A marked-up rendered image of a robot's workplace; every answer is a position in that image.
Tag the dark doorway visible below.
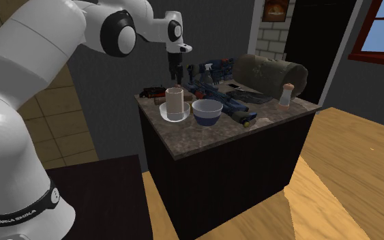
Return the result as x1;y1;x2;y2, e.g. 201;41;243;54
283;0;359;106

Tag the blue and white bowl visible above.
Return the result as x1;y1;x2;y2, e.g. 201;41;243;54
191;98;224;127

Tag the black and red box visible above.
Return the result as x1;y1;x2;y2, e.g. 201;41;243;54
138;85;167;99

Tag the blue toy rifle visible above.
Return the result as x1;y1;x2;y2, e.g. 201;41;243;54
182;80;258;129

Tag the dark folded cloth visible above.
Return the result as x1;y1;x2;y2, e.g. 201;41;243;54
226;89;274;105

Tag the beige cylindrical cup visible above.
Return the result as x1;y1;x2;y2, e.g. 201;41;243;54
164;87;186;115

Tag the framed orange wall picture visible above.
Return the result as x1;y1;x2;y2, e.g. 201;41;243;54
261;0;291;23

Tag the dark robot stand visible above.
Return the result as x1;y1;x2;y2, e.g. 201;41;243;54
44;153;154;240

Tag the large olive cylinder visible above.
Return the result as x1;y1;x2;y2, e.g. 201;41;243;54
232;53;309;98

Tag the white glass bowl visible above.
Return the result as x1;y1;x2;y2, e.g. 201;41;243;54
159;101;192;123

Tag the red framed window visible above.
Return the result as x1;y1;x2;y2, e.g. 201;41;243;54
347;0;384;69

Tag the white pepper mill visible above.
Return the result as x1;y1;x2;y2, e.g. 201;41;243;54
278;82;295;112

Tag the dark cabinet with stone top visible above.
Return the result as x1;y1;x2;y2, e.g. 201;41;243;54
134;78;323;240

